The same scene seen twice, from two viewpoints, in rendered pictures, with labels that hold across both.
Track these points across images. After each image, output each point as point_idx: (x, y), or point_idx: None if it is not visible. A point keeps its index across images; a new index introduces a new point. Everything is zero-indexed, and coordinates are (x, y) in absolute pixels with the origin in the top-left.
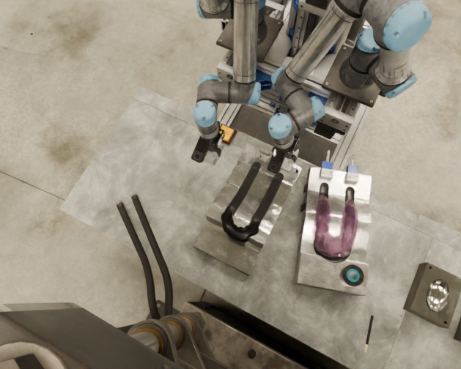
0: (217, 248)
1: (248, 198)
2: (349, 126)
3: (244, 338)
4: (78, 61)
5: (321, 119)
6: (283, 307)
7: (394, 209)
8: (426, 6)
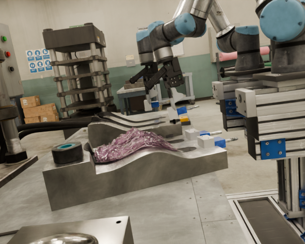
0: (81, 134)
1: (129, 123)
2: (245, 99)
3: None
4: None
5: (236, 105)
6: (32, 178)
7: (214, 195)
8: None
